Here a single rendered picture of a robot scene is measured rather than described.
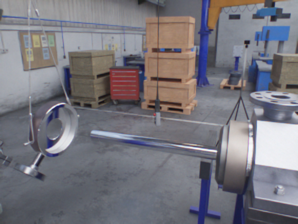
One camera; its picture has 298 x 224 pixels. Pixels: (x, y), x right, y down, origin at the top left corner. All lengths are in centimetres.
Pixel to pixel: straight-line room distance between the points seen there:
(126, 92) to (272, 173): 514
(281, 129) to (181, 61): 430
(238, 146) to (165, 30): 448
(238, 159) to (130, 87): 498
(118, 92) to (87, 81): 80
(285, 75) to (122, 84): 362
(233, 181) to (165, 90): 443
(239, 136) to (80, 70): 523
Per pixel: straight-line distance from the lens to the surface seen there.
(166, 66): 540
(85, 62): 593
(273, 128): 114
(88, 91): 601
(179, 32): 533
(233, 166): 114
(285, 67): 536
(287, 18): 1454
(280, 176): 110
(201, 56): 863
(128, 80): 589
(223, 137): 119
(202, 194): 190
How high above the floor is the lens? 168
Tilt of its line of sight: 18 degrees down
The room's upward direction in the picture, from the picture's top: straight up
